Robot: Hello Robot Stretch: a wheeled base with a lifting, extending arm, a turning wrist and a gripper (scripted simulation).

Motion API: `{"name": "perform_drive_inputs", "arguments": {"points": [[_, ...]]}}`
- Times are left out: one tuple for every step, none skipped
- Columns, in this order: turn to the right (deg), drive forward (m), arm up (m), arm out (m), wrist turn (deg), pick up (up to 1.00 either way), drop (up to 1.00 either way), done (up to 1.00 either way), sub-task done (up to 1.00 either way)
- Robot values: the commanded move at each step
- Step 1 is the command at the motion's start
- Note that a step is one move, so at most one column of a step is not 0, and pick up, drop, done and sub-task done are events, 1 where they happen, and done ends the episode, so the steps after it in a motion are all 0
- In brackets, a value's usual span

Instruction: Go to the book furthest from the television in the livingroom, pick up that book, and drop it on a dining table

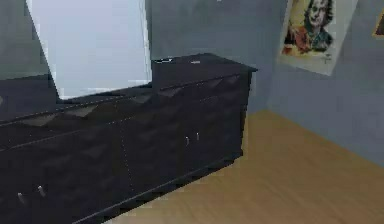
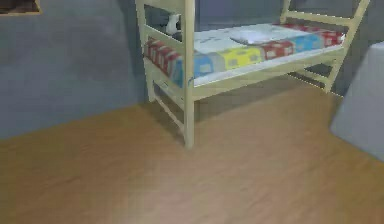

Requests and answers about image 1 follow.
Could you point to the black sideboard cabinet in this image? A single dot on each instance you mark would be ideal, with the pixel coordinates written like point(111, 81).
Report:
point(133, 140)

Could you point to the white framed window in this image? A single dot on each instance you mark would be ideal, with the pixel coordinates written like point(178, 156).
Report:
point(93, 43)

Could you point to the white framed portrait poster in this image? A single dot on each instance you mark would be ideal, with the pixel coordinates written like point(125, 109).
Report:
point(313, 30)

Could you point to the yellow framed wall picture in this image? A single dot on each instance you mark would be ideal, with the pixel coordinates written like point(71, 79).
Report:
point(380, 26)

